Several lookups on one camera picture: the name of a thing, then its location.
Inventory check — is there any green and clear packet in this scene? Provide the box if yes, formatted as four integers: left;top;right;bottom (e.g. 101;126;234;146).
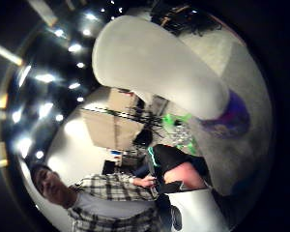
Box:
161;112;199;157

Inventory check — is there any black tripod stand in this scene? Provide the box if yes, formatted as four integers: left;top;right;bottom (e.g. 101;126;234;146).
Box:
80;106;163;130

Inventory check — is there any the person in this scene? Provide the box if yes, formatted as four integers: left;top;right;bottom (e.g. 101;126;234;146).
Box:
28;162;167;232

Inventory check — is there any brown cardboard box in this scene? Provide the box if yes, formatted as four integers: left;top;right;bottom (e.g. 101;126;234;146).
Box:
81;88;144;151

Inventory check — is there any purple round object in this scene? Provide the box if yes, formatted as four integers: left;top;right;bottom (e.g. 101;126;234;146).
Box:
197;89;251;140

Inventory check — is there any dark furniture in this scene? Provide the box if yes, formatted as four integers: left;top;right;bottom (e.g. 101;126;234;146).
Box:
150;2;224;37

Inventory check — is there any group of ceiling lights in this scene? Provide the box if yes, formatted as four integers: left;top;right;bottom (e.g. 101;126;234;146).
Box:
9;0;125;162

